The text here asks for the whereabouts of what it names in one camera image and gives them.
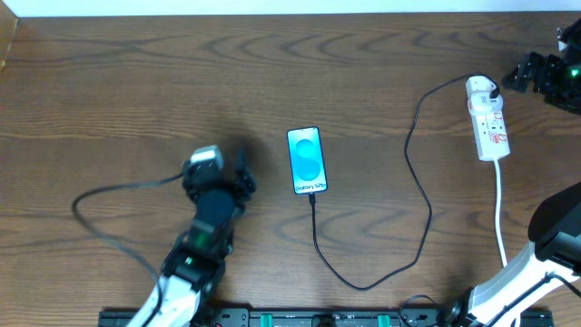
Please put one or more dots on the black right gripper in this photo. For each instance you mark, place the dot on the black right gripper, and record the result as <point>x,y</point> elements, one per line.
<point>534,73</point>

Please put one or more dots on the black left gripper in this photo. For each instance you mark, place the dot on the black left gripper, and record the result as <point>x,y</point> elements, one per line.
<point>242,180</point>

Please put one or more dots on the blue screen Galaxy smartphone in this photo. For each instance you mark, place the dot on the blue screen Galaxy smartphone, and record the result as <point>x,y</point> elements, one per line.
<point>308,171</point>

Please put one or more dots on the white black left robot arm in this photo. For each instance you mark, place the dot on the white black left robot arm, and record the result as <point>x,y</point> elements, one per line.
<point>196,263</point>

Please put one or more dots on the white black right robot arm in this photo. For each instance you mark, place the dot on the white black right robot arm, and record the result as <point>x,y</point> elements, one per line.
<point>551,256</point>

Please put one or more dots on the white power strip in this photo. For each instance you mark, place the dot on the white power strip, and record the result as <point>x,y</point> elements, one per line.
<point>489,130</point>

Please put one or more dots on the white USB wall charger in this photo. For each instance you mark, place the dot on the white USB wall charger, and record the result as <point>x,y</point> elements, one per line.
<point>481,104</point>

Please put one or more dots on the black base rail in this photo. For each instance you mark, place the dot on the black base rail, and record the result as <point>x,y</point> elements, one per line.
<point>242,317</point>

